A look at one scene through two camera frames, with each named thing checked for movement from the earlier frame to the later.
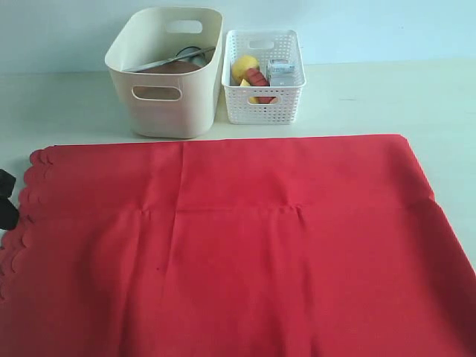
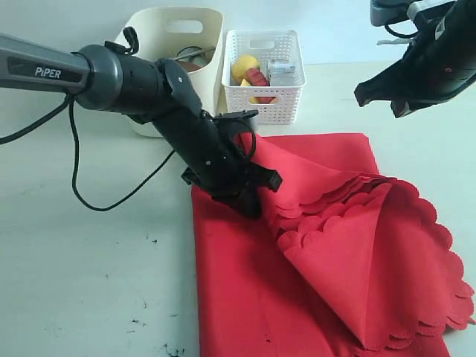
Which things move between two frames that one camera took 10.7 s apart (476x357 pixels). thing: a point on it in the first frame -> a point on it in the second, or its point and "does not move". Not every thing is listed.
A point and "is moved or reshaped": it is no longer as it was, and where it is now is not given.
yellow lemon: x=241 y=65 does not move
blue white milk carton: x=281 y=72 does not move
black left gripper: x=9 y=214 -> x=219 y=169
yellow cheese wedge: x=252 y=100 does not move
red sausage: x=256 y=78 does not move
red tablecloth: x=288 y=247 is moved or reshaped
